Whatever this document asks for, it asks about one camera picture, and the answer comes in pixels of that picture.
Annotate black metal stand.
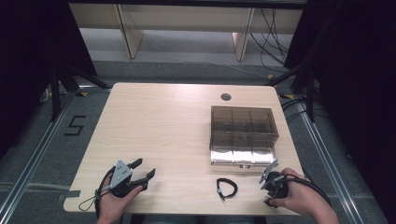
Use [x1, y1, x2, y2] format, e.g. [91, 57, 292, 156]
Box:
[264, 61, 317, 123]
[49, 63, 112, 123]

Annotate person's right hand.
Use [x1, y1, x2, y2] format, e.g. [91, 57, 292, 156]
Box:
[268, 167, 313, 217]

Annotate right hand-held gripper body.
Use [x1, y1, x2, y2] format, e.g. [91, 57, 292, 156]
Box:
[259, 158, 290, 209]

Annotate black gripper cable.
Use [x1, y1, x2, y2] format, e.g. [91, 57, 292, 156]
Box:
[281, 174, 332, 207]
[78, 165, 117, 218]

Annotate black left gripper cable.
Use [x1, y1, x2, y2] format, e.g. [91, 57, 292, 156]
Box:
[78, 165, 117, 218]

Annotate grey floor tape strip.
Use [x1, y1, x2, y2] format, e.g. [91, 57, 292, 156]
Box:
[56, 189, 82, 203]

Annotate transparent brown compartment box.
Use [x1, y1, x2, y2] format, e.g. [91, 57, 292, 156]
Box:
[208, 105, 280, 170]

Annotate aluminium floor rail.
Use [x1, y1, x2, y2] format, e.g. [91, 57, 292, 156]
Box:
[0, 91, 78, 217]
[294, 102, 364, 224]

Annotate black curtain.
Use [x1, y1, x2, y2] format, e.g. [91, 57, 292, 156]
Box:
[0, 0, 98, 161]
[283, 0, 396, 224]

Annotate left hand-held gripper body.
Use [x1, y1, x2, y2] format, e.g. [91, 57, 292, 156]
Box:
[106, 160, 149, 199]

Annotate black bracelet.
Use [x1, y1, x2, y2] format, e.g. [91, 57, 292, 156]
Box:
[216, 177, 239, 202]

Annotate bundle of black cables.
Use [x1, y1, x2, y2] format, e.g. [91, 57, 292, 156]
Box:
[247, 7, 291, 75]

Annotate person's left hand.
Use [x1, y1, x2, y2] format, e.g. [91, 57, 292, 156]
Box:
[96, 173, 145, 224]

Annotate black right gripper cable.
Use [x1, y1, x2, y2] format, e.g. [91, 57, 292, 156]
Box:
[281, 174, 332, 207]

